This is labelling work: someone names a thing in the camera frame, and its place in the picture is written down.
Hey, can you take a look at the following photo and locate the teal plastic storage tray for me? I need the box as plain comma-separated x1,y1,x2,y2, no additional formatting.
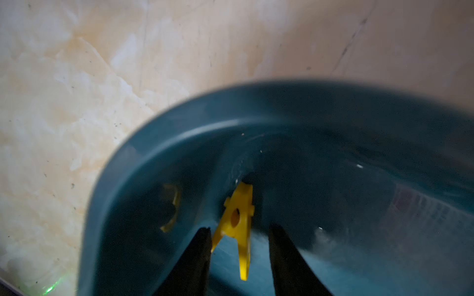
77,81,474,296

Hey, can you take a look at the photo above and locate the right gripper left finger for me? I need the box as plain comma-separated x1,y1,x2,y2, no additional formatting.
154,228,212,296

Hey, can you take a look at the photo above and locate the yellow clothespin eleventh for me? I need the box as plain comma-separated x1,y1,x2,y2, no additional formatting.
211,182,255,281

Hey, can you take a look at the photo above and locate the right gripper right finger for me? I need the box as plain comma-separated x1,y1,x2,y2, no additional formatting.
269,224,332,296

